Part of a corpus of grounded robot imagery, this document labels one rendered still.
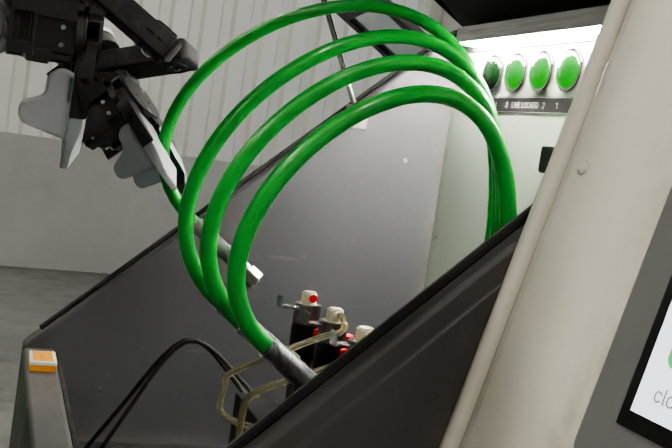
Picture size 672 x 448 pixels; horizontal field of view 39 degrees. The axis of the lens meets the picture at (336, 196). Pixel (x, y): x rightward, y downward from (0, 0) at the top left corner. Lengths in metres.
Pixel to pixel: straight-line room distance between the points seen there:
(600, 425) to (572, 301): 0.09
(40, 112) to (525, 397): 0.52
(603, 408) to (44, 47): 0.59
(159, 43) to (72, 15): 0.08
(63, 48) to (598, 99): 0.48
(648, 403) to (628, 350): 0.04
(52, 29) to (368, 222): 0.59
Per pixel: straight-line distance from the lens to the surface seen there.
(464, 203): 1.28
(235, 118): 0.84
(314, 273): 1.30
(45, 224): 7.49
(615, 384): 0.52
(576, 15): 1.07
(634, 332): 0.52
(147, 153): 1.04
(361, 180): 1.31
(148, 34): 0.91
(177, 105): 1.06
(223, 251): 1.05
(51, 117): 0.90
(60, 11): 0.89
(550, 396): 0.57
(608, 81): 0.63
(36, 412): 1.00
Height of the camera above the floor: 1.26
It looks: 3 degrees down
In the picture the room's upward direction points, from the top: 8 degrees clockwise
